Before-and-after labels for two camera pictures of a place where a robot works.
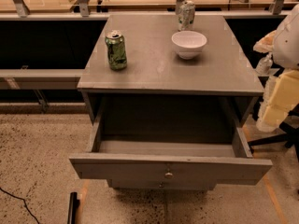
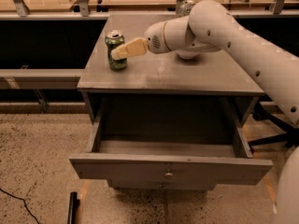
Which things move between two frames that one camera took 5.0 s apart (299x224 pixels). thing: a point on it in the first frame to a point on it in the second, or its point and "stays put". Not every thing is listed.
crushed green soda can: (117, 50) stays put
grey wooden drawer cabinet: (166, 122) stays put
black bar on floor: (74, 204) stays put
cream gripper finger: (284, 99) to (154, 40)
